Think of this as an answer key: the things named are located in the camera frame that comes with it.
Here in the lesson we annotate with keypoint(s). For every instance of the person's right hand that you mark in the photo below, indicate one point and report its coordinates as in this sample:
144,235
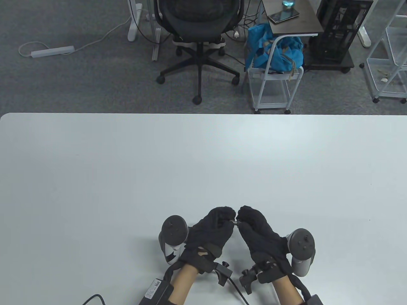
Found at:
259,236

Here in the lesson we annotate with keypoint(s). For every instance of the person's left hand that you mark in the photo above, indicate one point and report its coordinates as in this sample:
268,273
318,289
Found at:
208,233

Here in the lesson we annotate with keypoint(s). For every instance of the person's left forearm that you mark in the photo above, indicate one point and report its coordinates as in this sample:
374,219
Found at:
182,283

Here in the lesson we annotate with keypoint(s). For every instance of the person's right forearm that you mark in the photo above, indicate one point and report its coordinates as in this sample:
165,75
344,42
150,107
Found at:
286,291

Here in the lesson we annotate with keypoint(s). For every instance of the grey left hand controller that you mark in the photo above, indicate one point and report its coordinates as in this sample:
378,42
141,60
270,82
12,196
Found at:
174,228

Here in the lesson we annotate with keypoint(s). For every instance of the grey hand controller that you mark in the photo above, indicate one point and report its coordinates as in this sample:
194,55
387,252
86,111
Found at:
302,244
174,228

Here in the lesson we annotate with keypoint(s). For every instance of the grey right hand controller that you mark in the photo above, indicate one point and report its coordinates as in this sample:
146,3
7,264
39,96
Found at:
302,244

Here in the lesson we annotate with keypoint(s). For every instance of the black labelled battery pack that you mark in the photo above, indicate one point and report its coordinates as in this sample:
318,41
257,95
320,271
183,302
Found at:
155,290

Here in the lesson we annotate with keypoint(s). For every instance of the plain black battery pack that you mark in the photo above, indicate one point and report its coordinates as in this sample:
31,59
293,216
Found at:
314,301

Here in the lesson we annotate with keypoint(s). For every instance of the black wheeled stand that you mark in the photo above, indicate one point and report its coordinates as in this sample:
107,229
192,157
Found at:
330,66

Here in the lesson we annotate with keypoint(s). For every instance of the blue fabric bag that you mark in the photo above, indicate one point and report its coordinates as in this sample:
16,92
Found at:
259,47

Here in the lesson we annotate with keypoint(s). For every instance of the narrow white desk leg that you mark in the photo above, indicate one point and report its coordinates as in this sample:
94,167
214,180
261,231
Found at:
155,47

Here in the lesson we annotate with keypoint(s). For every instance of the small white scrap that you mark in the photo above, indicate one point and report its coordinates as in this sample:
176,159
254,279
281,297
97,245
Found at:
384,80

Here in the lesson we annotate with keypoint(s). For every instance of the white mesh rolling rack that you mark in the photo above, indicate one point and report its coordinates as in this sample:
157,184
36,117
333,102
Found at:
381,63

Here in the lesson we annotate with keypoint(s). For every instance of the black office chair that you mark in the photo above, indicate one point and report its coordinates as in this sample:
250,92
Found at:
198,19

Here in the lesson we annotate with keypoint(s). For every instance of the wide white desk leg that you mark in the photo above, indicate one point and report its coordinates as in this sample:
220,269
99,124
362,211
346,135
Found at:
133,31

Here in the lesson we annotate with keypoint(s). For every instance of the dark brown side table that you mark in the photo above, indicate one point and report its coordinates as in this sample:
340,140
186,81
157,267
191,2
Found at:
302,22

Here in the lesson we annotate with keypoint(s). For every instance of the black computer case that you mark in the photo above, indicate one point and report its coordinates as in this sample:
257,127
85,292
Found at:
337,31

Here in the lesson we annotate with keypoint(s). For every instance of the black smartphone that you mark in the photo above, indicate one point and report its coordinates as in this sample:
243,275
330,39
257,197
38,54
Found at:
283,16

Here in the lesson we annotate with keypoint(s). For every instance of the white desk foot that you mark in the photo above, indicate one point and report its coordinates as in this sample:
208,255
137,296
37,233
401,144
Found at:
365,38

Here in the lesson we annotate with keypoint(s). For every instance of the blue tinted glass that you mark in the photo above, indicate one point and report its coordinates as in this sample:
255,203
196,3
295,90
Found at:
288,3

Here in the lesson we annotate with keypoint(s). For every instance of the white power strip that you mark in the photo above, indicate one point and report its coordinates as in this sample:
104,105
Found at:
52,51

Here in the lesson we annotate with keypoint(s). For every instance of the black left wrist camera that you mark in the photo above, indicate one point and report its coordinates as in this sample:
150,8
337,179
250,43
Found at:
223,272

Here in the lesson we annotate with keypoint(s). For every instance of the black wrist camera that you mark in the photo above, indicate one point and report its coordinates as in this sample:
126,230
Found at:
223,272
248,282

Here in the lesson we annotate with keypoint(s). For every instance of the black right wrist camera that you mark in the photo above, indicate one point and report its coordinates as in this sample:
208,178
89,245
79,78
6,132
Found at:
248,282

